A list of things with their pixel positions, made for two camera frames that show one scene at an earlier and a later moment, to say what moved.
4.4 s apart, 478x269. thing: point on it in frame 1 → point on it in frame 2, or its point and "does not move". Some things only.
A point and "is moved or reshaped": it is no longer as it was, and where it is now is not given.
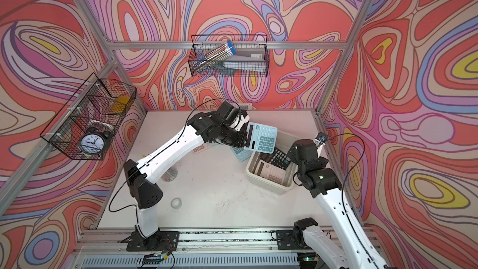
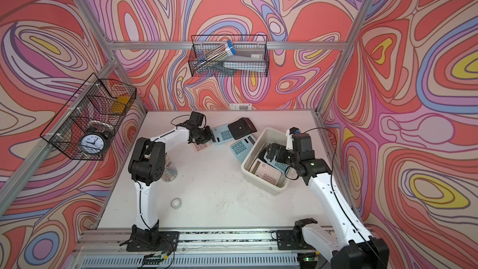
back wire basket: [229, 55] does not move
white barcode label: [247, 106] does not move
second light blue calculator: [241, 153] does not move
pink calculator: [271, 172] is moved or reshaped
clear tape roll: [176, 203] does not move
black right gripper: [293, 157] → [281, 150]
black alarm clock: [94, 142] does not move
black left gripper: [242, 134] → [209, 134]
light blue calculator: [261, 137] → [274, 164]
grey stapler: [252, 63] does not move
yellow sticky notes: [119, 104] does not move
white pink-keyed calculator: [203, 147] does not move
